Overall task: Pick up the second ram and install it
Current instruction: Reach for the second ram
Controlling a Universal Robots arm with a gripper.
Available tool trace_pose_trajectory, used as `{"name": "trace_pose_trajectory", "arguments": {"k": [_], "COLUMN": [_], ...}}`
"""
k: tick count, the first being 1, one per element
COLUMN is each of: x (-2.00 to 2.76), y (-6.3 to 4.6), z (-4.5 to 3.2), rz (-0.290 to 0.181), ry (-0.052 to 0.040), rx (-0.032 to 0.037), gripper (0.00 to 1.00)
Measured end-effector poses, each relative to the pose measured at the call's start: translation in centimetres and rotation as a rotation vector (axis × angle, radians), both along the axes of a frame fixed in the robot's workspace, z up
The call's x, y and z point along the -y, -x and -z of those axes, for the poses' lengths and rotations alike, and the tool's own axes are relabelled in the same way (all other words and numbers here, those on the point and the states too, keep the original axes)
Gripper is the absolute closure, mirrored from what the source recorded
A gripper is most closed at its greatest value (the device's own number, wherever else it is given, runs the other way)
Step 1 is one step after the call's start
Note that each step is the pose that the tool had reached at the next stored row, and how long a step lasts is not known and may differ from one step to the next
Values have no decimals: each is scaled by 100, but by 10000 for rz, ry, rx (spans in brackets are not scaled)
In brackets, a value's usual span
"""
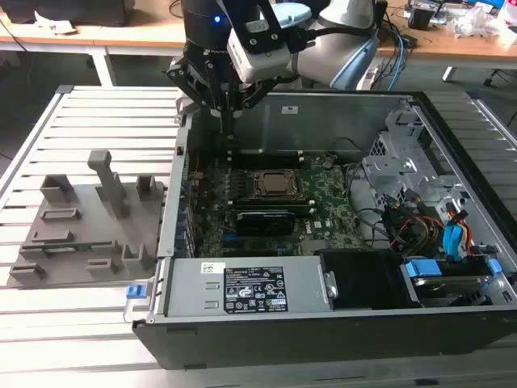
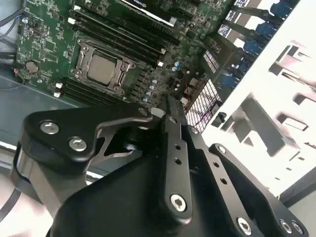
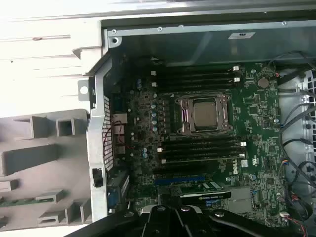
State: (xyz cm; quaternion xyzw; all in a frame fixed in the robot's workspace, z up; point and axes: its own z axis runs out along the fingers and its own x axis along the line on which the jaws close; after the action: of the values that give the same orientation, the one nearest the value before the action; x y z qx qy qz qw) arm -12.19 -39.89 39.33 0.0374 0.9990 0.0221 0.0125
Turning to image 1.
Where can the black plastic cover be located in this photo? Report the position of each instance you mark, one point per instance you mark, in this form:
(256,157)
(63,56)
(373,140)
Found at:
(363,279)

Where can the round coin cell battery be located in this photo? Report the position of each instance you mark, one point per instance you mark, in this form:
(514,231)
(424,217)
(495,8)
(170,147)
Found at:
(327,162)

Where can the CPU socket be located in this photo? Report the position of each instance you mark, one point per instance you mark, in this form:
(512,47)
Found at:
(301,194)

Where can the clear plastic bags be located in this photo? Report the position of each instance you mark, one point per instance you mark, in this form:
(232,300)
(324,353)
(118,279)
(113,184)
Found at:
(472,22)

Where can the grey power supply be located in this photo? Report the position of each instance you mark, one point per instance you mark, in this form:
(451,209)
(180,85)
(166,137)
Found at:
(194,291)

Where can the black camera bracket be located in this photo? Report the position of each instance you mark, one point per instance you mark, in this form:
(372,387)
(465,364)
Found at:
(252,41)

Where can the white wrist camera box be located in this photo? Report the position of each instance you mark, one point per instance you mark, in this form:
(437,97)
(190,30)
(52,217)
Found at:
(258,60)

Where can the blue expansion slot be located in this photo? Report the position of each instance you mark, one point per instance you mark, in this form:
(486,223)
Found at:
(234,238)

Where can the grey parts rack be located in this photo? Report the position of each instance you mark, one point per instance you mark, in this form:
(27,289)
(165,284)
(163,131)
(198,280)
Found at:
(93,226)

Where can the blue case latch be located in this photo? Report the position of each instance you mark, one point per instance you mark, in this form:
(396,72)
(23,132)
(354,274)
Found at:
(136,292)

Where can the wooden desk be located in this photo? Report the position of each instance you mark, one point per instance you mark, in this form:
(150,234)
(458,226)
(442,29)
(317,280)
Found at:
(81,36)
(444,46)

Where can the green motherboard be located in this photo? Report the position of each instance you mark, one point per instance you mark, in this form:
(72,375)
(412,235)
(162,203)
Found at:
(335,202)

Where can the silver-topped CPU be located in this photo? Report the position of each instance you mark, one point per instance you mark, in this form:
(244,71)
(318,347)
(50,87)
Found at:
(278,182)

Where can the silver chipset heatsink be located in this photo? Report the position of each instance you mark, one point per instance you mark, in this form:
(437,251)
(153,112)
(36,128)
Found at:
(312,247)

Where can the grey metal drive cage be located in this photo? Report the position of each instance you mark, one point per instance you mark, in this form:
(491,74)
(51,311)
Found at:
(404,169)

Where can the small black graphics card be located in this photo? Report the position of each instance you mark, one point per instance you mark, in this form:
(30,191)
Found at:
(264,224)

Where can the black open PC case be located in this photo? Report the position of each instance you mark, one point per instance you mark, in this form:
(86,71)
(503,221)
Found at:
(282,343)

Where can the black RAM slot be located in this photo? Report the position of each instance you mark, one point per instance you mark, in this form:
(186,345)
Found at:
(270,153)

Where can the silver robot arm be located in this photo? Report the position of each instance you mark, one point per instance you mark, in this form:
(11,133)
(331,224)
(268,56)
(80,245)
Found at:
(319,52)

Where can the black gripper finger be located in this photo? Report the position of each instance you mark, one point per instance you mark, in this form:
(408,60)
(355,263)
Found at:
(256,95)
(183,78)

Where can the black equipment box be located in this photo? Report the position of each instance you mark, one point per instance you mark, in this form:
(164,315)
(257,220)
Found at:
(68,12)

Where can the green RAM stick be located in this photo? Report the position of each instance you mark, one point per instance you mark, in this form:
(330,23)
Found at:
(81,245)

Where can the hard disk in blue carrier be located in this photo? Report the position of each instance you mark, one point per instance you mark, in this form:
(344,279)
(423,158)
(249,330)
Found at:
(422,268)

